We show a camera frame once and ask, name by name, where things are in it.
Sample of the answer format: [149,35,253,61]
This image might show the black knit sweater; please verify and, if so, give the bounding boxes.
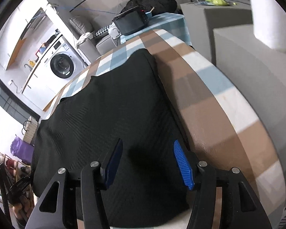
[32,49,189,228]

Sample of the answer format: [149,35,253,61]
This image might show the black clothes pile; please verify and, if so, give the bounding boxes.
[121,0,178,16]

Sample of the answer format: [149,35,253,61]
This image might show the person's left hand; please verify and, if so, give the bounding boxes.
[13,200,34,222]

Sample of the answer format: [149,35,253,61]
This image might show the shoe rack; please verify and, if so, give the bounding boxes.
[0,152,35,228]

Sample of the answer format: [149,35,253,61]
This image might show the purple bag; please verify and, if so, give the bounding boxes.
[10,136,34,165]

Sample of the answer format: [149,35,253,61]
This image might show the checkered bed cover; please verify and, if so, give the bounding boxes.
[44,30,286,228]

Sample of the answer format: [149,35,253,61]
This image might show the woven basket bag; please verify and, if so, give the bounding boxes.
[22,116,39,145]

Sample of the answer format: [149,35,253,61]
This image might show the white front-load washing machine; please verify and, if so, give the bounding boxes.
[22,35,88,110]

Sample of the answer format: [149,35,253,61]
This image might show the grey sofa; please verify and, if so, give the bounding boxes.
[69,15,119,64]

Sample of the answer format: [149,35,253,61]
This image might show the light blue checked cloth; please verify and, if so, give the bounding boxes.
[120,12,192,46]

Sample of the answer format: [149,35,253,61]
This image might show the houndstooth pillow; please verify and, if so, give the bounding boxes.
[93,24,110,38]

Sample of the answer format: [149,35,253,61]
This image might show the grey side table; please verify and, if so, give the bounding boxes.
[181,3,253,64]

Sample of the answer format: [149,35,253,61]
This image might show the black storage bin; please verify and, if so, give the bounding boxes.
[112,6,149,36]

